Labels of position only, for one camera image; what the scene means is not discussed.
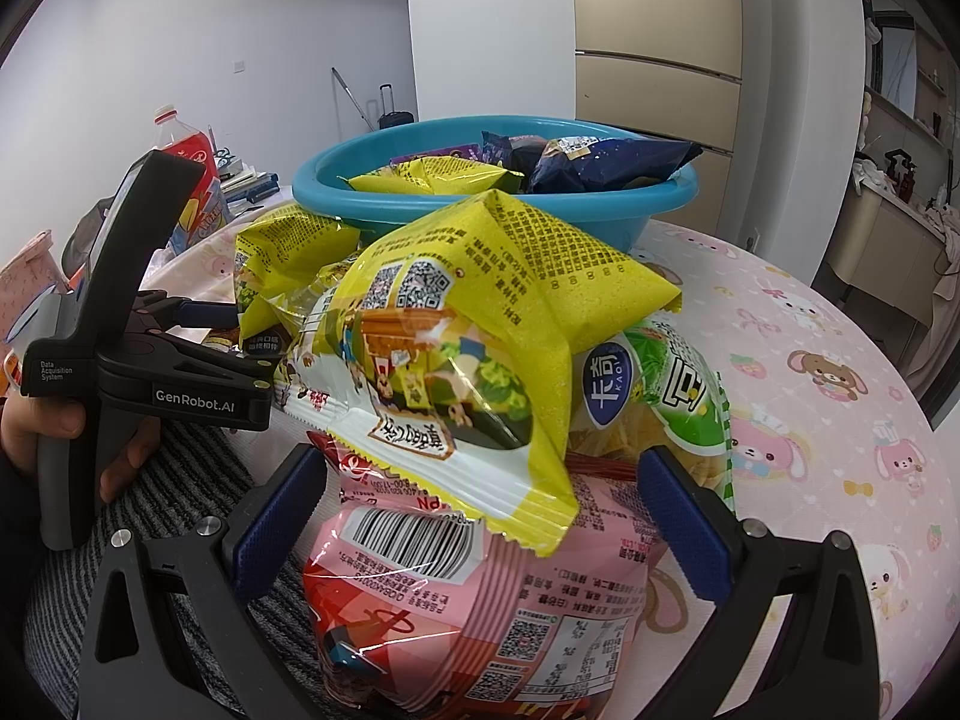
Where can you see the gold refrigerator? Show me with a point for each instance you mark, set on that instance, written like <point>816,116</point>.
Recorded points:
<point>652,90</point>

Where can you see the black suitcase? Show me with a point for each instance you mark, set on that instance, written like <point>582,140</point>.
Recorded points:
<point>395,116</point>

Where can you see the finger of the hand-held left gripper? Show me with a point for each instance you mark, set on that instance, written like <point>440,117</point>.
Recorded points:
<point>206,312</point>
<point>217,360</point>

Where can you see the small yellow snack bag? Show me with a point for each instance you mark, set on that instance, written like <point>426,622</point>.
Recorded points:
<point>442,174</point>

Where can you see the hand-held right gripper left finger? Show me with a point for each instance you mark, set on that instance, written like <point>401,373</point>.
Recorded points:
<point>274,532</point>

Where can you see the white mop pole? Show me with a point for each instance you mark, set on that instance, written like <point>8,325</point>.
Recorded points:
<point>351,97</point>

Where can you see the red drink bottle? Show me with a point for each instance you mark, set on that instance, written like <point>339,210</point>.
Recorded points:
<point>184,146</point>

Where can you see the stack of books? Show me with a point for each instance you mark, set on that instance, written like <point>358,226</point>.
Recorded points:
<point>247,180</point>

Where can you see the green white snack bag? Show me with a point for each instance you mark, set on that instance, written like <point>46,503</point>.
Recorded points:
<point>675,405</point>

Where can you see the pink red snack bag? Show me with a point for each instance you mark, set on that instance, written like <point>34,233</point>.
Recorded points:
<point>465,615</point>

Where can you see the beige cabinet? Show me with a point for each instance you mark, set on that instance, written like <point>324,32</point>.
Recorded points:
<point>877,255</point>

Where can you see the large blue snack bag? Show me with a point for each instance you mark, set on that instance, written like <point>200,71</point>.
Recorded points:
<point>607,163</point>

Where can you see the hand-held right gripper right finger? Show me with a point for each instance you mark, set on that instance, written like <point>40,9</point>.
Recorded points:
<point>686,532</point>

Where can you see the yellow snack bag clear window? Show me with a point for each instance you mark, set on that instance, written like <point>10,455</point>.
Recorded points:
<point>487,262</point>

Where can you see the person's left hand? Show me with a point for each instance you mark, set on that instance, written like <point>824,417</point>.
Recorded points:
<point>30,431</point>

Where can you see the pink box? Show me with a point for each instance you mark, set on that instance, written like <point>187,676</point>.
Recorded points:
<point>30,277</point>

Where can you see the blue plastic basin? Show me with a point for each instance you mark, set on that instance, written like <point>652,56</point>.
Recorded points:
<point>465,214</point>

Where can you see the purple snack bag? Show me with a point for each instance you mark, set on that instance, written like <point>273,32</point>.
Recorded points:
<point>439,154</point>

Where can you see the grey striped clothing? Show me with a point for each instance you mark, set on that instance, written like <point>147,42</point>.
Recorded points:
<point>202,472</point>

